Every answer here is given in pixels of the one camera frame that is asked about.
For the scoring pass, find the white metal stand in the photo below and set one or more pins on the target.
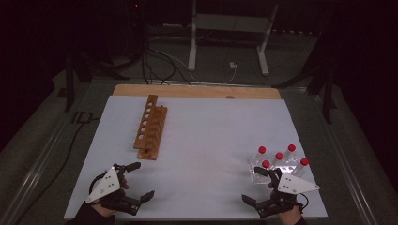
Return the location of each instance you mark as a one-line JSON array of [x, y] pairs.
[[191, 47]]

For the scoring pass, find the white plug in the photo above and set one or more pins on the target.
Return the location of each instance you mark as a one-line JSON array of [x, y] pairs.
[[233, 65]]

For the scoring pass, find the black stand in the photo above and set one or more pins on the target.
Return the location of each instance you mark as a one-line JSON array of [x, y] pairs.
[[327, 100], [69, 87]]

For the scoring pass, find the metal floor rail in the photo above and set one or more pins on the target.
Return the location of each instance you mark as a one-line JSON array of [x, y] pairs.
[[347, 175], [40, 156]]

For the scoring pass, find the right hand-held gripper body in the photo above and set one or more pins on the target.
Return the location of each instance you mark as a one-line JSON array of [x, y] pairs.
[[294, 185]]

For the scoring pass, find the person's left hand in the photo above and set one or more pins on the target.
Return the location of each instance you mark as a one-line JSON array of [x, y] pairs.
[[106, 212]]

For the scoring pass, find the wooden test tube rack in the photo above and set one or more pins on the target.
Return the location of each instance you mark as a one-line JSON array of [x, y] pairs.
[[155, 131]]

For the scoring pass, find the white table mat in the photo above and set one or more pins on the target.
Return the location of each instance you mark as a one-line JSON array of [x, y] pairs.
[[203, 156]]

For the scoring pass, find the person's right hand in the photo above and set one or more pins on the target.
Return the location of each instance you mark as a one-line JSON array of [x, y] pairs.
[[289, 216]]

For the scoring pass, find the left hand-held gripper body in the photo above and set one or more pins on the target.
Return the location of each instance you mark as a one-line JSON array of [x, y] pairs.
[[104, 185]]

